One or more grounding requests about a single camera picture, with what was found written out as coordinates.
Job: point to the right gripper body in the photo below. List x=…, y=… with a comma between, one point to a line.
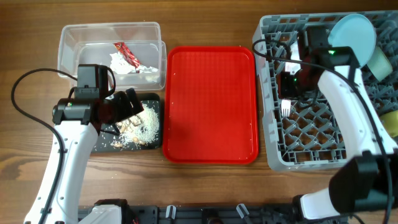
x=286, y=86

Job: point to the red serving tray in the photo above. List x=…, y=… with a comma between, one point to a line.
x=210, y=112

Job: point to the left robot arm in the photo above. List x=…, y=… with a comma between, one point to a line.
x=77, y=123

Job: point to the red snack wrapper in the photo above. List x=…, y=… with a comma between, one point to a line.
x=127, y=54

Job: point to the white plastic fork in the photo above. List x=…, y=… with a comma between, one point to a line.
x=285, y=107

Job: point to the rice and food scraps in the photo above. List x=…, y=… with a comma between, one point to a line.
x=138, y=130

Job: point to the light blue plate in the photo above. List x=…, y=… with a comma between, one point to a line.
x=355, y=31

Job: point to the yellow cup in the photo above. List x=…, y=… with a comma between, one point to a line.
x=390, y=123

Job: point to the mint green bowl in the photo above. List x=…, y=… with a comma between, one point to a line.
x=379, y=64

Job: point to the black tray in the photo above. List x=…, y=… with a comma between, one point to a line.
x=111, y=133

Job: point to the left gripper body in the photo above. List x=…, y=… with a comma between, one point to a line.
x=120, y=107

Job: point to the white napkin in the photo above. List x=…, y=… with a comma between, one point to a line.
x=119, y=65

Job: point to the clear plastic bin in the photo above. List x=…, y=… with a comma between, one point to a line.
x=94, y=43

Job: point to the grey dishwasher rack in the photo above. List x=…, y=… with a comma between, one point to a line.
x=309, y=138

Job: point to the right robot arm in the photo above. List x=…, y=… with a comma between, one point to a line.
x=368, y=181

